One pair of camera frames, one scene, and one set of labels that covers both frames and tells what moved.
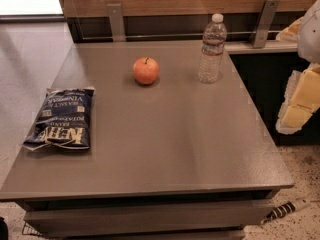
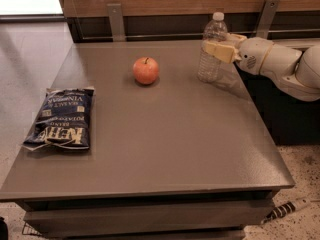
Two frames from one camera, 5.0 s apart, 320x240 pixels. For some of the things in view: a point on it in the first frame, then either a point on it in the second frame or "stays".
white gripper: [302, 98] to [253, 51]
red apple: [145, 70] stays
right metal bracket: [266, 16] stays
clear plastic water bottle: [210, 67] stays
